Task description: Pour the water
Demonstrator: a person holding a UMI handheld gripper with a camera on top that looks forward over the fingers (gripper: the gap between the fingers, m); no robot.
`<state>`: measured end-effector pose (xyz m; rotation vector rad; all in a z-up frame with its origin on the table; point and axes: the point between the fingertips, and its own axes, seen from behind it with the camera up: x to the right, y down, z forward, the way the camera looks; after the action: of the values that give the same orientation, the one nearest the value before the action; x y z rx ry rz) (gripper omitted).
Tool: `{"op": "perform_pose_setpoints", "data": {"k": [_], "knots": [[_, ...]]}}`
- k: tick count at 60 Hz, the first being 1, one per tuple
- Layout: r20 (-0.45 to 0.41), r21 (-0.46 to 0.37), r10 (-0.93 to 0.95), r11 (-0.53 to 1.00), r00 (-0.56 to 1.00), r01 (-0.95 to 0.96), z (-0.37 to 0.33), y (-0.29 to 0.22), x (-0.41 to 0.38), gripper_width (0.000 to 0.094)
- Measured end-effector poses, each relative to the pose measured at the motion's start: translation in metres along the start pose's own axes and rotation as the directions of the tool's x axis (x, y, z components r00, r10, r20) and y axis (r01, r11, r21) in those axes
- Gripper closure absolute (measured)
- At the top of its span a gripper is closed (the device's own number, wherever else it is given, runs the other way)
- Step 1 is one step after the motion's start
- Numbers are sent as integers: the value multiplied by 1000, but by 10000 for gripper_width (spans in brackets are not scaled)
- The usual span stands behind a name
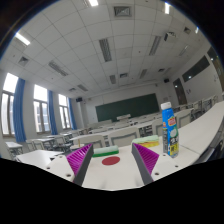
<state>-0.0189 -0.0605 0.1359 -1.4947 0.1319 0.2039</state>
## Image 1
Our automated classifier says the white desk left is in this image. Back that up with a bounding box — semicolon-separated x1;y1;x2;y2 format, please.
16;150;60;168

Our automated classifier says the left blue curtain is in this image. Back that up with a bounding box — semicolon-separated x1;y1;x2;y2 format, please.
13;78;26;142

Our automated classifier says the ceiling projector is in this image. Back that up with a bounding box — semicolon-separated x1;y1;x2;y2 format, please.
164;32;177;43

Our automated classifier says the white desk front row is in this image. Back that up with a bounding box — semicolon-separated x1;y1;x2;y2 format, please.
108;127;140;147

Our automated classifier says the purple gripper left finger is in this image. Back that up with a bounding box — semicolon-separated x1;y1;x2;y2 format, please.
66;144;93;186

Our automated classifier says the dark green chalkboard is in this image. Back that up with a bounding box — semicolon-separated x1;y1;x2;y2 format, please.
96;93;159;122

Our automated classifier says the blue drink bottle white cap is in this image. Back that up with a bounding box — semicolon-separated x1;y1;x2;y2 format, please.
161;102;179;158

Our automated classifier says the blue curtain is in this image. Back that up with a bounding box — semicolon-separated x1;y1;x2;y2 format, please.
13;78;26;142
47;90;58;135
68;98;77;130

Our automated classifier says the dark classroom door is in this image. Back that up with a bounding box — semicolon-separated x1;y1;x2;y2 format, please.
173;79;187;105

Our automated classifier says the yellow green sponge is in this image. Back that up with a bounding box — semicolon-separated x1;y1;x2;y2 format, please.
133;135;159;148

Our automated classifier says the far blue curtain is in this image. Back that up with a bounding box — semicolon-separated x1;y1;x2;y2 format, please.
68;98;77;130

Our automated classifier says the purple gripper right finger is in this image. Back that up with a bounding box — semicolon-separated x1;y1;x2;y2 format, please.
132;143;159;185

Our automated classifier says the middle blue curtain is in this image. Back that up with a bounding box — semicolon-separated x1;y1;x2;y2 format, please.
47;90;58;135

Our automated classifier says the green sponge block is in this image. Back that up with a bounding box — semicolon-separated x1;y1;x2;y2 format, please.
93;145;119;157

